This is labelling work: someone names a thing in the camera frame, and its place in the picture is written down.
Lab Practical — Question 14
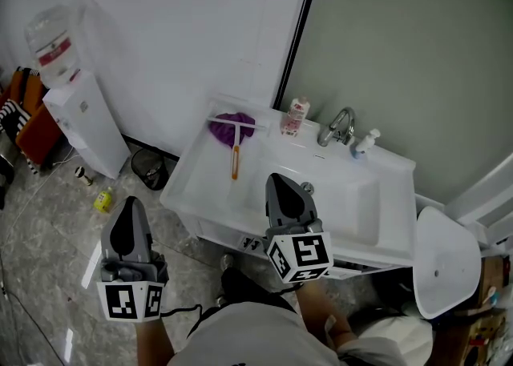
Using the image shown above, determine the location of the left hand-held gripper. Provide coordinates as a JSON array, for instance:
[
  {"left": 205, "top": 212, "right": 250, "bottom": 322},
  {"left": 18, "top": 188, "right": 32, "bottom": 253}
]
[{"left": 96, "top": 195, "right": 169, "bottom": 323}]

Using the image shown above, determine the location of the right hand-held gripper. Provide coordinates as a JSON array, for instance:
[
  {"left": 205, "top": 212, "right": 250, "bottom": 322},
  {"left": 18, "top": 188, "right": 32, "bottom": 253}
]
[{"left": 264, "top": 172, "right": 334, "bottom": 284}]

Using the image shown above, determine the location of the white squeegee with orange handle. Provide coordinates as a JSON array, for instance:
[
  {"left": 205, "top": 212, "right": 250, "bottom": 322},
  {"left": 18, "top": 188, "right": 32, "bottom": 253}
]
[{"left": 207, "top": 115, "right": 268, "bottom": 181}]

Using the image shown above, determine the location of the person's right forearm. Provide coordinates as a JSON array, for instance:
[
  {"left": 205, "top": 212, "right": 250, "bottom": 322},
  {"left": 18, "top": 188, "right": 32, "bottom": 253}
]
[{"left": 294, "top": 280, "right": 353, "bottom": 352}]

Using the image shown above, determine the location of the person's left forearm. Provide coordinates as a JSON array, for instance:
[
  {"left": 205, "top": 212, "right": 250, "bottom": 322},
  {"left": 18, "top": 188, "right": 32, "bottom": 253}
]
[{"left": 134, "top": 318, "right": 176, "bottom": 366}]

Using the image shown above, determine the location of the yellow bottle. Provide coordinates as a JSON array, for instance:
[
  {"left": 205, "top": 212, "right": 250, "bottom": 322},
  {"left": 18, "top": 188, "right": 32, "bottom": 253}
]
[{"left": 93, "top": 186, "right": 115, "bottom": 214}]

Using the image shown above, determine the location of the black mesh wastebasket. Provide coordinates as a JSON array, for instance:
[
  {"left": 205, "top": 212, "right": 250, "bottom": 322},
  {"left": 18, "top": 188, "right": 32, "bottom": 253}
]
[{"left": 131, "top": 148, "right": 169, "bottom": 191}]

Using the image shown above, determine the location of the small dark drink can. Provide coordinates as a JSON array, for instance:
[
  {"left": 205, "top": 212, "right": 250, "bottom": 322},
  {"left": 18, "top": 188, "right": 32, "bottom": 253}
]
[{"left": 74, "top": 166, "right": 94, "bottom": 187}]

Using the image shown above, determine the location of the person's black trouser leg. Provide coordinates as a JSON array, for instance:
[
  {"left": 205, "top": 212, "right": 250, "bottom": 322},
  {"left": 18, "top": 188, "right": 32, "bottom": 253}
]
[{"left": 218, "top": 267, "right": 300, "bottom": 313}]

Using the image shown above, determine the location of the chrome faucet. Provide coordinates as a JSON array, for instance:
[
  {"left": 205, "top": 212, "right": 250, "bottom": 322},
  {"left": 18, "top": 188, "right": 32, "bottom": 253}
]
[{"left": 317, "top": 107, "right": 357, "bottom": 147}]

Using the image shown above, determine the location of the pink and white bottle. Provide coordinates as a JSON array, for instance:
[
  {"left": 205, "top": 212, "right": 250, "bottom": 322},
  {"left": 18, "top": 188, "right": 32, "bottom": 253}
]
[{"left": 280, "top": 96, "right": 311, "bottom": 137}]

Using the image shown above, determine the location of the white washbasin cabinet table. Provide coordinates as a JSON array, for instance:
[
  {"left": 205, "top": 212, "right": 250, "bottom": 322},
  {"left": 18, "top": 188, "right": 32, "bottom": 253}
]
[{"left": 159, "top": 94, "right": 418, "bottom": 280}]

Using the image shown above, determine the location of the white soap pump bottle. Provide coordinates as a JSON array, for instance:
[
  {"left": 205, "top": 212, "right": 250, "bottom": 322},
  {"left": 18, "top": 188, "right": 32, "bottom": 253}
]
[{"left": 350, "top": 128, "right": 382, "bottom": 160}]

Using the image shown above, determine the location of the purple cloth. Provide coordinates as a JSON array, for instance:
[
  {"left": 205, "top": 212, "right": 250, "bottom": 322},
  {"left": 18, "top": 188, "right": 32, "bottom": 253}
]
[{"left": 208, "top": 111, "right": 257, "bottom": 149}]

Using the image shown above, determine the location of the white water dispenser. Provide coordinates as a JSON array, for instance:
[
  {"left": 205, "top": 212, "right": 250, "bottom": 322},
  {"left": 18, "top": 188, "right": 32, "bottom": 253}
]
[{"left": 42, "top": 70, "right": 131, "bottom": 180}]

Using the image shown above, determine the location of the person's light shirt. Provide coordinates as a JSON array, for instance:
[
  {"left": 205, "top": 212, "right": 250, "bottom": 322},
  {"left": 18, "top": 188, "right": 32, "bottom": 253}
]
[{"left": 166, "top": 302, "right": 362, "bottom": 366}]

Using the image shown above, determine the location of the orange sofa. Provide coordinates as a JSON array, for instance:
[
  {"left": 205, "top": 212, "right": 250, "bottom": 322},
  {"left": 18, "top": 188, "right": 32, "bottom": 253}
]
[{"left": 0, "top": 67, "right": 63, "bottom": 165}]

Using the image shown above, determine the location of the loose white ceramic basin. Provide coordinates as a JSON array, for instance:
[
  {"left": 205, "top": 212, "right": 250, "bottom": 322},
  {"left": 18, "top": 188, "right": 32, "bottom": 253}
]
[{"left": 412, "top": 206, "right": 482, "bottom": 320}]

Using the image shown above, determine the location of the white bag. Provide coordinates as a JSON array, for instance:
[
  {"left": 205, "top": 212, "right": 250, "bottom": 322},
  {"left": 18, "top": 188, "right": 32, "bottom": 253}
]
[{"left": 338, "top": 314, "right": 434, "bottom": 366}]

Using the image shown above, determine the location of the black and white striped cushion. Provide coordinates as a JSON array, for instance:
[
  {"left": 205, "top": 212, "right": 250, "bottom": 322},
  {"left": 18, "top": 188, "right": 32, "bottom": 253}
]
[{"left": 0, "top": 99, "right": 32, "bottom": 135}]

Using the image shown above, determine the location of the clear water jug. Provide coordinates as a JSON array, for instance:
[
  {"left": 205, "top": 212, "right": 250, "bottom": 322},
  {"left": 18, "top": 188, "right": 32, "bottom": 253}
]
[{"left": 24, "top": 4, "right": 81, "bottom": 88}]

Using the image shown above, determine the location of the cardboard box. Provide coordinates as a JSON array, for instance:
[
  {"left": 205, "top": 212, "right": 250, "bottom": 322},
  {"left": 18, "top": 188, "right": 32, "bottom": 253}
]
[{"left": 452, "top": 255, "right": 510, "bottom": 317}]

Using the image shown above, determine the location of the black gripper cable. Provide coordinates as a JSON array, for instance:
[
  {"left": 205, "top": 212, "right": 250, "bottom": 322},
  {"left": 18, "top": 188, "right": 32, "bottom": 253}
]
[{"left": 160, "top": 303, "right": 204, "bottom": 318}]

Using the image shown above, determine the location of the black floor cable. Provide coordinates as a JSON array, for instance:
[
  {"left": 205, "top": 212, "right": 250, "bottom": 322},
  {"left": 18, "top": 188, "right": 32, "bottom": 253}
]
[{"left": 0, "top": 255, "right": 65, "bottom": 365}]

